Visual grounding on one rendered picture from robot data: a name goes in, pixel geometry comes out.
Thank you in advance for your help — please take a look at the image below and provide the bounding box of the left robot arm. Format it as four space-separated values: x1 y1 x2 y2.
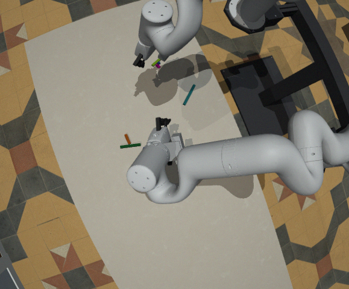
127 110 349 204

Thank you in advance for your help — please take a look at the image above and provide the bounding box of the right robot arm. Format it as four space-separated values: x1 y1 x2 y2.
139 0 301 62

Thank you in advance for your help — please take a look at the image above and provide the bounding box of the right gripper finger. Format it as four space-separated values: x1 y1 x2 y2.
133 54 145 68

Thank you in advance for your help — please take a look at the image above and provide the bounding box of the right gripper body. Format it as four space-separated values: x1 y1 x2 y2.
134 39 155 60

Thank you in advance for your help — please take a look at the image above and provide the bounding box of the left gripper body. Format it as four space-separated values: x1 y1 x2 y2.
148 126 172 144

